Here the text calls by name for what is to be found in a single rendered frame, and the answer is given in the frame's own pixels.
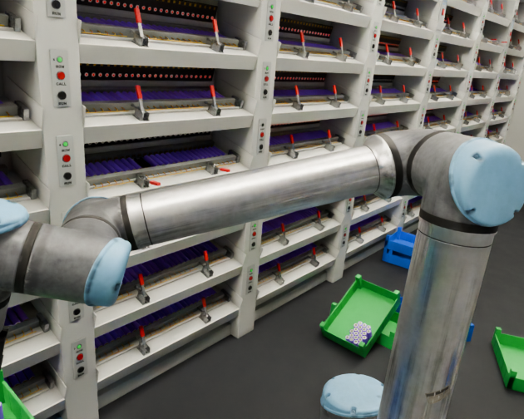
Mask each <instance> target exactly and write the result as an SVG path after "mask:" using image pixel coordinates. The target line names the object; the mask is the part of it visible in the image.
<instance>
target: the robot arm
mask: <svg viewBox="0 0 524 419"><path fill-rule="evenodd" d="M372 193H373V194H375V195H376V196H377V197H379V198H380V199H388V198H392V197H396V196H405V195H414V196H422V197H423V198H422V203H421V206H420V210H419V215H418V218H419V223H418V230H417V234H416V239H415V242H414V246H413V253H412V258H411V262H410V265H409V270H408V276H407V281H406V285H405V289H404V293H403V300H402V304H401V308H400V312H399V316H398V323H397V327H396V332H395V335H394V340H393V346H392V351H391V355H390V358H389V363H388V370H387V374H386V378H385V382H384V385H383V384H382V383H381V382H380V381H378V380H376V379H374V378H372V377H368V376H365V375H358V374H353V373H350V374H343V375H339V376H336V377H333V378H332V379H330V380H328V381H327V382H326V384H325V385H324V389H323V393H322V397H321V399H320V403H321V407H320V419H446V416H447V410H448V407H449V404H450V401H451V397H452V392H453V388H454V385H455V381H456V379H457V373H458V369H459V367H460V363H461V360H462V355H463V351H464V348H465V344H466V341H467V335H468V332H469V329H470V326H471V322H472V317H473V314H474V310H475V307H476V304H477V298H478V294H479V292H480V288H481V285H482V280H483V276H484V273H485V269H486V266H487V261H488V257H489V254H490V251H491V247H492V242H493V239H494V235H495V234H496V233H497V231H498V227H499V225H501V224H505V223H506V222H508V221H509V220H511V219H512V218H513V217H514V214H513V213H515V212H519V211H520V209H521V207H522V206H523V204H524V162H523V161H522V159H521V157H520V156H519V154H518V153H517V152H515V151H514V150H513V149H512V148H511V147H509V146H507V145H503V144H500V143H497V142H496V141H494V140H491V139H488V138H483V137H473V136H466V135H462V134H458V133H453V132H451V131H445V130H433V129H419V130H403V131H389V132H384V133H379V134H375V135H371V136H369V137H368V138H367V140H366V141H365V142H364V144H363V145H362V146H359V147H354V148H350V149H347V150H339V151H335V152H331V153H327V154H323V155H316V156H312V157H308V158H303V159H300V160H292V161H289V162H284V163H280V164H277V165H269V166H266V167H261V168H257V169H253V170H246V171H242V172H238V173H234V174H229V175H222V176H218V177H215V178H210V179H206V180H199V181H195V182H191V183H187V184H183V185H176V186H171V187H168V188H164V189H159V190H153V191H148V192H145V193H140V194H136V195H123V196H117V197H114V198H110V199H109V198H107V197H103V196H90V197H86V198H84V199H82V200H80V201H78V202H77V203H75V204H74V205H73V206H72V207H71V208H70V209H69V210H68V211H67V213H66V215H65V217H64V220H63V222H62V226H61V227H59V226H56V225H51V224H44V223H39V222H36V221H31V220H28V219H29V213H28V212H27V210H26V208H25V207H23V206H22V205H20V204H18V203H15V202H14V203H13V202H11V201H9V200H3V199H0V371H1V367H2V360H3V356H4V355H3V354H2V353H3V349H4V345H5V342H6V338H7V333H8V329H9V326H4V323H5V318H6V314H7V307H8V303H9V300H10V297H11V293H24V294H28V295H33V296H39V297H44V298H54V299H59V300H64V301H69V302H75V303H84V304H86V305H87V306H91V307H92V306H103V307H109V306H111V305H113V304H114V303H115V302H116V300H117V297H118V294H119V291H120V288H121V283H122V280H123V277H124V274H125V271H126V266H127V262H128V259H129V256H130V252H131V251H134V250H138V249H142V248H144V247H146V246H150V245H153V244H160V243H164V242H167V241H171V240H175V239H181V238H184V237H189V236H192V235H196V234H203V233H206V232H210V231H213V230H217V229H223V228H227V227H231V226H235V225H238V224H245V223H249V222H252V221H256V220H260V219H266V218H269V217H274V216H277V215H281V214H287V213H291V212H295V211H298V210H305V209H308V208H312V207H315V206H320V205H326V204H329V203H333V202H337V201H340V200H347V199H351V198H354V197H358V196H362V195H368V194H372Z"/></svg>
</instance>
